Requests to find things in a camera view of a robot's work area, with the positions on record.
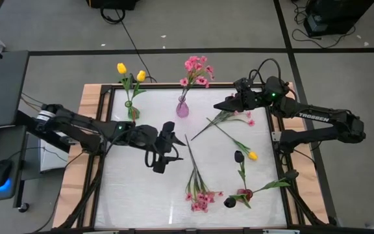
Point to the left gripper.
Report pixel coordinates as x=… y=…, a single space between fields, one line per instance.
x=165 y=143

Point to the black computer mouse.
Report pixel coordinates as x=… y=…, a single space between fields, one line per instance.
x=1 y=170

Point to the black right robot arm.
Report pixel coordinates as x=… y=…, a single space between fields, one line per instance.
x=291 y=109

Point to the green glass vase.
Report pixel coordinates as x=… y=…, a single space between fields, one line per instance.
x=134 y=113

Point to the pink glass vase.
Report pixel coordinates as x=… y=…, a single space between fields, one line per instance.
x=182 y=110

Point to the black tulip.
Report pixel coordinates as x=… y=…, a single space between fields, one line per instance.
x=230 y=202
x=291 y=174
x=239 y=156

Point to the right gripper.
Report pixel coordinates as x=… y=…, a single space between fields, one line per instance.
x=250 y=96

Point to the white computer case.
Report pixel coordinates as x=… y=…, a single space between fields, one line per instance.
x=52 y=159

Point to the black equipment cart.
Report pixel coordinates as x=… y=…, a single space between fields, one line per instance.
x=336 y=14

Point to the pink flower bunch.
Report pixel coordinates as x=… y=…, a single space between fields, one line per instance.
x=201 y=198
x=251 y=123
x=196 y=66

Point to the black floor case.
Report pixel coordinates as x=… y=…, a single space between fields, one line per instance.
x=112 y=4

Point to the yellow tulip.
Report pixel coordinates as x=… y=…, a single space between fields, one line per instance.
x=253 y=156
x=141 y=75
x=121 y=68

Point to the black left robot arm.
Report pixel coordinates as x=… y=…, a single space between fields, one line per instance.
x=76 y=122

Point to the grey desk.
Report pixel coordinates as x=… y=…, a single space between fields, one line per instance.
x=2 y=91

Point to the black caster wheel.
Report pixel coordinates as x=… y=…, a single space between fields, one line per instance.
x=24 y=207

